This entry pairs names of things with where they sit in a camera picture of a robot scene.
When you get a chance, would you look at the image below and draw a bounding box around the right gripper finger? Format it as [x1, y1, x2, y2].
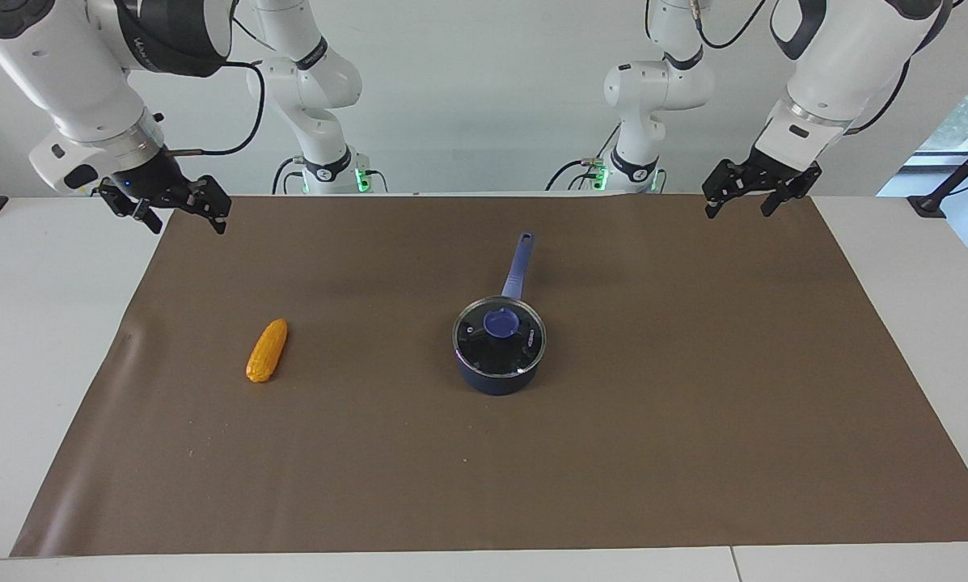
[194, 175, 233, 236]
[99, 184, 164, 236]

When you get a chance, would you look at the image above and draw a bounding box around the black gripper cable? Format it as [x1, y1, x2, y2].
[846, 58, 913, 136]
[167, 60, 267, 156]

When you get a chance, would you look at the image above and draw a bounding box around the black right arm base cable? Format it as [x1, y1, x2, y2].
[271, 156, 302, 196]

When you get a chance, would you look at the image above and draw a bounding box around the yellow corn cob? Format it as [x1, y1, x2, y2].
[246, 318, 289, 384]

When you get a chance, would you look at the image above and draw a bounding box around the black left arm base cable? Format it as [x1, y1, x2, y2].
[544, 158, 596, 193]

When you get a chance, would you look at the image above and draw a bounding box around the black arm base cable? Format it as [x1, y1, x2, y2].
[271, 156, 302, 196]
[544, 158, 596, 193]

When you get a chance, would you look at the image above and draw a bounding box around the black angled stand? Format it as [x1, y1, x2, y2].
[907, 129, 968, 219]

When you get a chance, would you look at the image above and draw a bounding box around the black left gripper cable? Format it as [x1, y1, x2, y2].
[846, 58, 913, 136]

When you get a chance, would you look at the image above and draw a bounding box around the glass lid with blue knob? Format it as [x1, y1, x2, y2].
[452, 296, 547, 379]

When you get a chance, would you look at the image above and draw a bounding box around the brown table mat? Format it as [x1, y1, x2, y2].
[11, 194, 968, 559]

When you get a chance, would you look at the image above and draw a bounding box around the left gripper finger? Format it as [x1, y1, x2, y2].
[701, 159, 738, 221]
[760, 179, 804, 218]

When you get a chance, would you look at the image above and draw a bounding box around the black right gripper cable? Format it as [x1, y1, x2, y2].
[167, 60, 267, 156]

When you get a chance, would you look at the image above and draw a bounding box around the blue pot with handle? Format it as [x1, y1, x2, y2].
[452, 233, 547, 397]

